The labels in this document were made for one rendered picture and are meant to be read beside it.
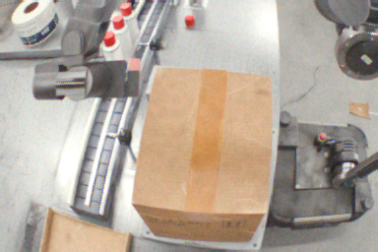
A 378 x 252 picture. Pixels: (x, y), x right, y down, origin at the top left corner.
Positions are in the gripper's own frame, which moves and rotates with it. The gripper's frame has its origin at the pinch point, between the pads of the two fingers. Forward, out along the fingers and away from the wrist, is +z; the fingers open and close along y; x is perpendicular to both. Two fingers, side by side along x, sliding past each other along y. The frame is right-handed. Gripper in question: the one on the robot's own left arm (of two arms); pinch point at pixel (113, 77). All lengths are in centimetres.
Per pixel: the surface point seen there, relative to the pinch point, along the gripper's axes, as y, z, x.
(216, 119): -19.6, 1.0, 7.7
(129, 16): 6.7, 30.8, -17.9
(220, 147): -20.8, -2.4, 12.0
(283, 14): -63, 193, -50
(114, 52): 7.9, 23.6, -6.2
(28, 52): 58, 48, -12
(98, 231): 10.1, 10.8, 40.3
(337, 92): -94, 149, 6
